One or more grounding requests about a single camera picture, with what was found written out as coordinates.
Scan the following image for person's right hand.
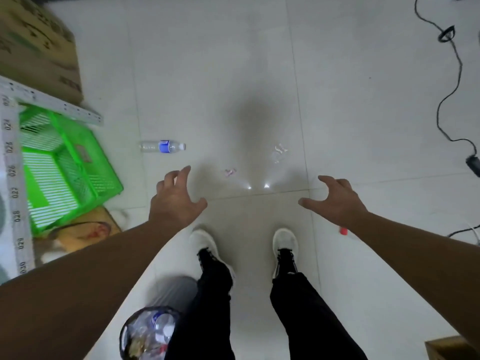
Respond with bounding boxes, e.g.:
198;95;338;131
298;175;370;231

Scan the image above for person's left hand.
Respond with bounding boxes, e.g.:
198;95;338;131
149;165;208;230

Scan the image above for person's right forearm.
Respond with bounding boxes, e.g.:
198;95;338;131
349;211;480;353

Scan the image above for person's left forearm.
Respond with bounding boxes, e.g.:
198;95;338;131
0;218;188;360

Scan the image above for clear bottle with blue label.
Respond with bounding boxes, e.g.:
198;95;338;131
139;139;187;154

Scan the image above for person's left white shoe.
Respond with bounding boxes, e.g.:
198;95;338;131
189;228;236;280

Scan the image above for person's white shoe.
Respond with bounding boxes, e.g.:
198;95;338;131
272;228;300;279
189;228;236;280

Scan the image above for person's right white shoe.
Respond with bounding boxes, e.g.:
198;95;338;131
272;228;300;279

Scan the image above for clear plastic wrapper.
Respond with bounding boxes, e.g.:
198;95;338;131
271;143;289;164

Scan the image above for green plastic basket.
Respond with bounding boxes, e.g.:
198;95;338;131
19;104;124;237

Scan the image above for brown paper bag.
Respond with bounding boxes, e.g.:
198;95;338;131
33;205;123;265

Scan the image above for person's left leg black trousers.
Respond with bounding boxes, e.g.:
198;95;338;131
164;258;236;360

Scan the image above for person's leg black trousers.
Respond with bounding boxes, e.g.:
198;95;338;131
270;271;369;360
164;258;236;360

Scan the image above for person's right leg black trousers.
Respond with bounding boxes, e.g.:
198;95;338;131
270;271;369;360

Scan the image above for trash bin with clear bag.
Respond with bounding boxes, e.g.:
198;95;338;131
119;305;181;360

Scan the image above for brown cardboard box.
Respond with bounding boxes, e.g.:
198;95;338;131
0;0;84;105

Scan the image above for wooden box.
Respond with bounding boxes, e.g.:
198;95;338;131
424;335;480;360

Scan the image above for short black cable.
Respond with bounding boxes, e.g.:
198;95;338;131
446;224;480;245

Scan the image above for long black cable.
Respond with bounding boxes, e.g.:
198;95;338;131
414;0;478;156

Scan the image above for white numbered metal shelf frame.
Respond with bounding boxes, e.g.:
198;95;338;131
0;75;104;277

